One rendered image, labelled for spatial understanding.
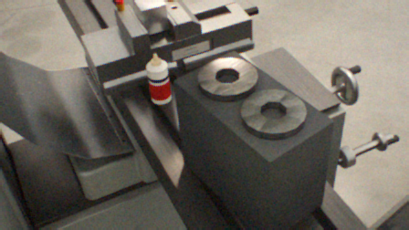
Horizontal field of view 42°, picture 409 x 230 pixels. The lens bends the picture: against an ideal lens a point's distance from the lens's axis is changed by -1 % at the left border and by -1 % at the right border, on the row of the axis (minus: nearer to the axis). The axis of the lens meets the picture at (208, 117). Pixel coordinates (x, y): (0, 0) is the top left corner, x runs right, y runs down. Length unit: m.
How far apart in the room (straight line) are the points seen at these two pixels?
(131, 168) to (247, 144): 0.48
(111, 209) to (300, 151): 0.58
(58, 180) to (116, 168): 0.17
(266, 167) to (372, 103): 1.81
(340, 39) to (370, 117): 0.58
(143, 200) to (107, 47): 0.35
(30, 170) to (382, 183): 1.36
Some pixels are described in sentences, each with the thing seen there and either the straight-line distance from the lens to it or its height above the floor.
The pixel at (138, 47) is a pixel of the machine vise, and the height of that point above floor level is 1.00.
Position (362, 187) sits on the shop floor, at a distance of 2.14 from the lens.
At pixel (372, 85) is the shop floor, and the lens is 2.59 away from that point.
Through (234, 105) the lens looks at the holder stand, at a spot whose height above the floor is 1.11.
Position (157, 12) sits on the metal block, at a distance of 1.10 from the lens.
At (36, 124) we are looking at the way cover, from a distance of 1.07.
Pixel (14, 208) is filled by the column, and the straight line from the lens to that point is 1.09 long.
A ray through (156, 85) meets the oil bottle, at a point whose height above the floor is 0.97.
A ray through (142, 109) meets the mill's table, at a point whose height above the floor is 0.92.
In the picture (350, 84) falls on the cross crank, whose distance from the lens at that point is 1.54.
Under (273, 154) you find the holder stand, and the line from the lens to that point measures 0.70.
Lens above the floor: 1.62
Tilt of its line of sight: 43 degrees down
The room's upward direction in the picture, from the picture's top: 4 degrees counter-clockwise
